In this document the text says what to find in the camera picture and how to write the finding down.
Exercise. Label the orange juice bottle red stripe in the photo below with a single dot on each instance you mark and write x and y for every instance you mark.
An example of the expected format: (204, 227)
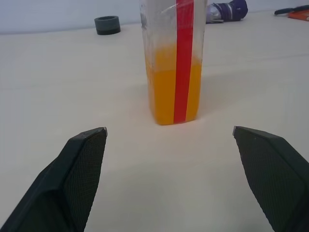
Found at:
(164, 96)

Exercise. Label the black tape roll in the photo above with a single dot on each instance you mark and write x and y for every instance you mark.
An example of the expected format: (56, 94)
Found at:
(107, 25)

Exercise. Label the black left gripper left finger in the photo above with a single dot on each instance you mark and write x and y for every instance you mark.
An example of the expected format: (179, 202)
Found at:
(60, 183)

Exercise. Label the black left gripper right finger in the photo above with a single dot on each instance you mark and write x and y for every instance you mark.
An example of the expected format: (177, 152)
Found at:
(277, 178)

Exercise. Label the dark pen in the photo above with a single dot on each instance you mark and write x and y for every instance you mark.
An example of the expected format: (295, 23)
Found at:
(287, 10)

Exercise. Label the orange book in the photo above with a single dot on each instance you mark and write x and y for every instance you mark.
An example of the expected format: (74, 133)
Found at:
(300, 15)

